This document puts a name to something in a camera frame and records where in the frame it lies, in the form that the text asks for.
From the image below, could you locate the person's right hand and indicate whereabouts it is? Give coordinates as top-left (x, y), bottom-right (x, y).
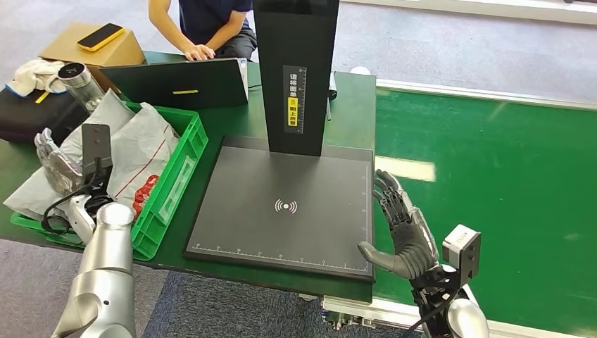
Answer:
top-left (183, 44), bottom-right (216, 62)

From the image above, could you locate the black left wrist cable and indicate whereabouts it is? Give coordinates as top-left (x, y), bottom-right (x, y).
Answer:
top-left (41, 182), bottom-right (101, 237)

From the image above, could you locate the black inbound scanner machine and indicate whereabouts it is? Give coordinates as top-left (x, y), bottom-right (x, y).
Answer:
top-left (182, 0), bottom-right (377, 283)

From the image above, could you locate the black silver handheld device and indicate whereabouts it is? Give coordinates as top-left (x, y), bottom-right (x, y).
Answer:
top-left (326, 72), bottom-right (338, 123)

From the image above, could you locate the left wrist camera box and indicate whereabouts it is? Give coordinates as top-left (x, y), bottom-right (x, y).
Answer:
top-left (80, 123), bottom-right (114, 187)

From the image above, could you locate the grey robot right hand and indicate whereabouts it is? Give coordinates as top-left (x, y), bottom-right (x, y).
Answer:
top-left (358, 168), bottom-right (440, 281)

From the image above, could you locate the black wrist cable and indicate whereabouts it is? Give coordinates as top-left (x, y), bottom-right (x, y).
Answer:
top-left (41, 182), bottom-right (101, 237)
top-left (401, 298), bottom-right (463, 338)

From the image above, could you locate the green conveyor belt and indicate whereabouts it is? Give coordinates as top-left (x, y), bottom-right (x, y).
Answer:
top-left (371, 88), bottom-right (597, 337)

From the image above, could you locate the black bag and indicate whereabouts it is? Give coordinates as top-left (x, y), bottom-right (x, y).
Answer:
top-left (0, 86), bottom-right (89, 146)

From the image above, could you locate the aluminium conveyor frame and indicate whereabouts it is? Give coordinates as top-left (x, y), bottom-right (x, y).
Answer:
top-left (320, 78), bottom-right (597, 338)

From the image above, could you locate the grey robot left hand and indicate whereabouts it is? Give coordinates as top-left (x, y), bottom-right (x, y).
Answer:
top-left (34, 128), bottom-right (85, 197)

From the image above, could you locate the person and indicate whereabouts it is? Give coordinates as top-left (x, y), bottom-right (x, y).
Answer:
top-left (148, 0), bottom-right (258, 62)

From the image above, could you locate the brown cardboard box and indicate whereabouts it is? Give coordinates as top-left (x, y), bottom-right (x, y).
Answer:
top-left (38, 22), bottom-right (146, 68)

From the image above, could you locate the white towel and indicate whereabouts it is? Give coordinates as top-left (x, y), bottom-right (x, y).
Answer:
top-left (5, 59), bottom-right (68, 99)

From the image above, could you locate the green plastic crate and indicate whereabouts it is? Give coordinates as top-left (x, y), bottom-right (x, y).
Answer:
top-left (10, 101), bottom-right (209, 262)

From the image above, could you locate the clear bottle with steel lid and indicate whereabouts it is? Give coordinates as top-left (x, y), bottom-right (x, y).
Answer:
top-left (57, 63), bottom-right (106, 113)

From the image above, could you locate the phone with yellow case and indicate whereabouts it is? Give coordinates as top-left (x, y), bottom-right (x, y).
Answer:
top-left (76, 23), bottom-right (126, 52)

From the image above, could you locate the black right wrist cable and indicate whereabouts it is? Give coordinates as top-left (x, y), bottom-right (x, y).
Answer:
top-left (401, 298), bottom-right (463, 338)

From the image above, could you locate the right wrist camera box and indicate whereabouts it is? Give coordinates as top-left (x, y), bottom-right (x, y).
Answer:
top-left (441, 223), bottom-right (482, 280)

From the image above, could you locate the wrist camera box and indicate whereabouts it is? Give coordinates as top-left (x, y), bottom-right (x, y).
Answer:
top-left (441, 223), bottom-right (482, 280)
top-left (80, 123), bottom-right (114, 187)

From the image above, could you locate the metal terminal block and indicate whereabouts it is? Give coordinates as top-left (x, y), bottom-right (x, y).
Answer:
top-left (324, 310), bottom-right (377, 331)

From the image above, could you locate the black laptop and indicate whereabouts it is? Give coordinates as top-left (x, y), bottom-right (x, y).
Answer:
top-left (99, 58), bottom-right (249, 111)

